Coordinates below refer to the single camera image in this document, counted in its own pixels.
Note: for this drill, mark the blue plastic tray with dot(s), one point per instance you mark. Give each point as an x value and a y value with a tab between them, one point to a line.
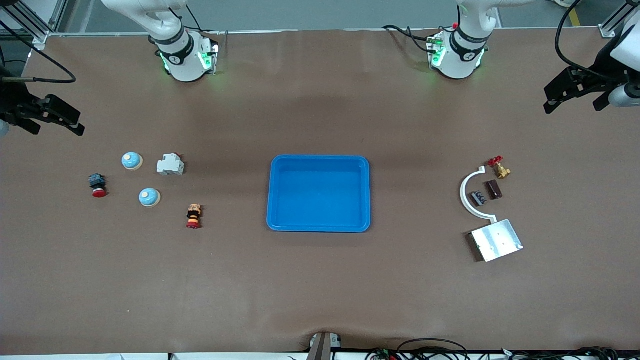
320	195

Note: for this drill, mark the dark capacitor grey stripe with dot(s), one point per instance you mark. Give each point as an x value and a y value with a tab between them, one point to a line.
479	198

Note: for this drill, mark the white curved plastic bracket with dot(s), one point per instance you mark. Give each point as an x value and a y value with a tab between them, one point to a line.
463	195

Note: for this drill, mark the silver metal power supply box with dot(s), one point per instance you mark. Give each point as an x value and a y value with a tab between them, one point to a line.
497	240

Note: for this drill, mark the white circuit breaker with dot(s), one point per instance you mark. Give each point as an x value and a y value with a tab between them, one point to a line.
170	165

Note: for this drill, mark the aluminium frame profile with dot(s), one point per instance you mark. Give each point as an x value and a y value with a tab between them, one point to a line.
607	31
40	39

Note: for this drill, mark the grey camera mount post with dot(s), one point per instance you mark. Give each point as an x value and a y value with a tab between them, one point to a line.
322	347

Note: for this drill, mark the base connector box green light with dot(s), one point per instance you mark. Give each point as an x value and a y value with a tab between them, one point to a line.
207	59
436	50

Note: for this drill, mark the orange red emergency stop button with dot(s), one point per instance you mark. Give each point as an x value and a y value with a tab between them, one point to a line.
194	216

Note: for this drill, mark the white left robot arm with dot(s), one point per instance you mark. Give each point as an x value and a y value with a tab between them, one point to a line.
462	55

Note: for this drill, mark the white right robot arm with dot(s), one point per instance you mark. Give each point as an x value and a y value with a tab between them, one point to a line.
182	55

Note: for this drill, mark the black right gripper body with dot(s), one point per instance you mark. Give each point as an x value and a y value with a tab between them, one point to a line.
12	102

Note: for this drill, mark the red mushroom pushbutton black body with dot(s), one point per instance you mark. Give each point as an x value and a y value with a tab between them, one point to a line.
98	184

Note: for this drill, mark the blue desk bell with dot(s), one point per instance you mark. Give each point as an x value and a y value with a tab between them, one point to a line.
132	161
149	198

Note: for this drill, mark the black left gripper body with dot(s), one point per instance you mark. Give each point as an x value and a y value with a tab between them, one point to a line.
596	80

